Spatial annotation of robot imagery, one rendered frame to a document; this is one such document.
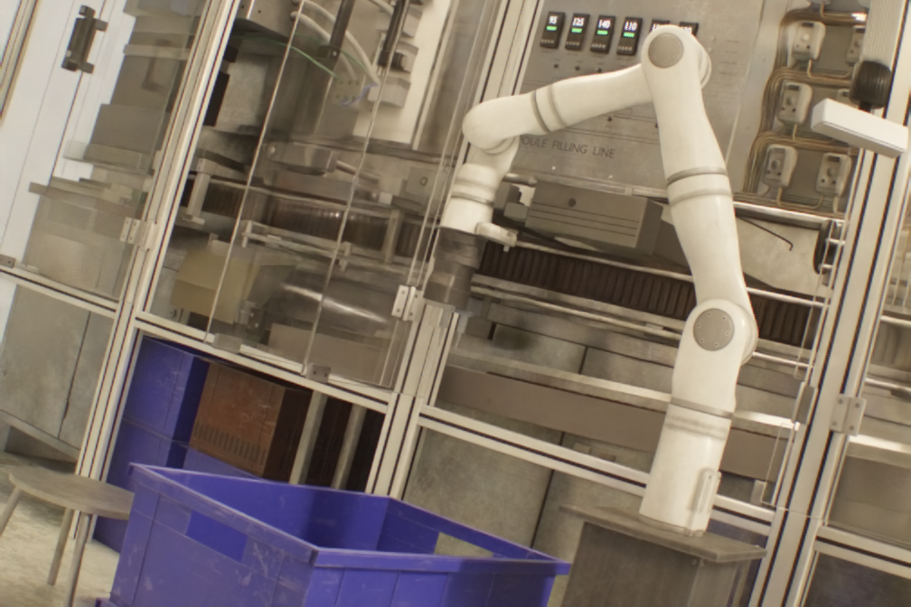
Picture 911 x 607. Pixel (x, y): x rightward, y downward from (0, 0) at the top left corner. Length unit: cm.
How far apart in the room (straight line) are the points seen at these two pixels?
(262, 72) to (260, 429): 137
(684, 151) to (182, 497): 86
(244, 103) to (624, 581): 251
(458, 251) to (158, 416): 136
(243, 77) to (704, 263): 236
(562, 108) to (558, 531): 103
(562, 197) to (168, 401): 111
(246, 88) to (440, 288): 207
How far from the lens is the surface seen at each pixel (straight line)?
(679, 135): 192
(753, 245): 280
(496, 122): 204
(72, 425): 391
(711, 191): 190
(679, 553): 179
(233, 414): 303
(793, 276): 275
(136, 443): 328
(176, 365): 320
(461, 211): 204
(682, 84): 194
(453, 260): 204
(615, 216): 260
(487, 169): 206
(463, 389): 259
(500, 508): 282
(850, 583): 245
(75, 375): 393
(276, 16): 361
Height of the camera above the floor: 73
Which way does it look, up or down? 3 degrees up
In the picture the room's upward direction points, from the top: 15 degrees clockwise
